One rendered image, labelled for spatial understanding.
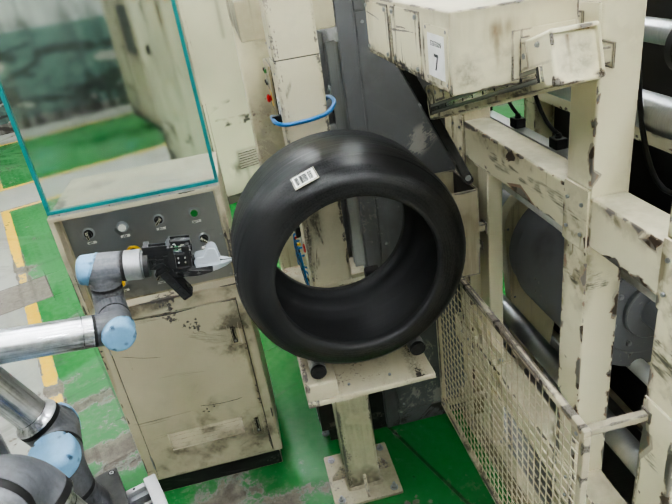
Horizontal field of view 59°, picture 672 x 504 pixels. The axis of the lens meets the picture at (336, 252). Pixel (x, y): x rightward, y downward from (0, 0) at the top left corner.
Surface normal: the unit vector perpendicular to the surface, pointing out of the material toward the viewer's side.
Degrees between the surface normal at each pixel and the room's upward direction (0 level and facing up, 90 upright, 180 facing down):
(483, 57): 90
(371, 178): 80
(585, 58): 72
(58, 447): 7
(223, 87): 90
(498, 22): 90
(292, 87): 90
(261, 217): 59
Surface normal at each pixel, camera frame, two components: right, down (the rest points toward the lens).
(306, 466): -0.14, -0.88
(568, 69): 0.15, 0.14
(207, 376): 0.19, 0.45
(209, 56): 0.51, 0.33
